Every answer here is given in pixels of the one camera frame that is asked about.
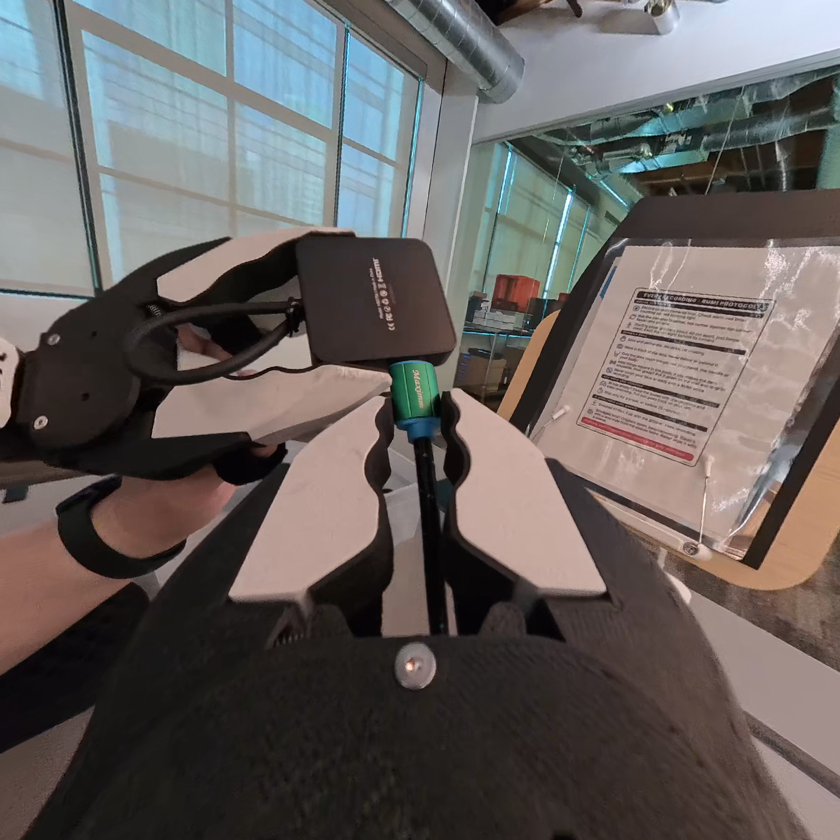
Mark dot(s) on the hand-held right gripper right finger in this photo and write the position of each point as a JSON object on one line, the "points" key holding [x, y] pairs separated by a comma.
{"points": [[518, 518]]}

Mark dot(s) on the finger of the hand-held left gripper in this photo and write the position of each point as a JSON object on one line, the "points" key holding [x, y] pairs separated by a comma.
{"points": [[275, 403], [229, 269]]}

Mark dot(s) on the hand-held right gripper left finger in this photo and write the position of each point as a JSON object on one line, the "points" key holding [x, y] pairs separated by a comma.
{"points": [[315, 512]]}

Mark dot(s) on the black hdmi adapter hub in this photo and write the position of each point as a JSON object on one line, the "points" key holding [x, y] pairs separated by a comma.
{"points": [[374, 295]]}

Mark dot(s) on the person's left forearm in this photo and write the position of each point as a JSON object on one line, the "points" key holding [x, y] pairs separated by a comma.
{"points": [[39, 590]]}

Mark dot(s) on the person's left hand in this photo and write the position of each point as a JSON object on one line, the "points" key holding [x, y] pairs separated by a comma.
{"points": [[157, 512]]}

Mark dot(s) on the large paned window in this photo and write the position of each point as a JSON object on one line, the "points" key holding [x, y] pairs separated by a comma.
{"points": [[164, 131]]}

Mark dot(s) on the black wrist band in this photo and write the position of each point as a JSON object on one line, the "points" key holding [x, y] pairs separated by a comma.
{"points": [[79, 544]]}

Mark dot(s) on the laminated instruction sheet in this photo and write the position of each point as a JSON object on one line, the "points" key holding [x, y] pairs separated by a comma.
{"points": [[656, 394]]}

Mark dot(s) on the red storage crate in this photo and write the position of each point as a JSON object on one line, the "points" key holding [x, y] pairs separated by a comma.
{"points": [[518, 292]]}

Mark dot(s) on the person's dark clothing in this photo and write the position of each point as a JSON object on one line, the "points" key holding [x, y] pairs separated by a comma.
{"points": [[65, 689]]}

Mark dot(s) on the glass partition window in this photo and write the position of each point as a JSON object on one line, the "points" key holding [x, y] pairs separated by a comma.
{"points": [[531, 216]]}

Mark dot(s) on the silver ceiling duct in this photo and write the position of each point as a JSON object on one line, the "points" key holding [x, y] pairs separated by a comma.
{"points": [[472, 46]]}

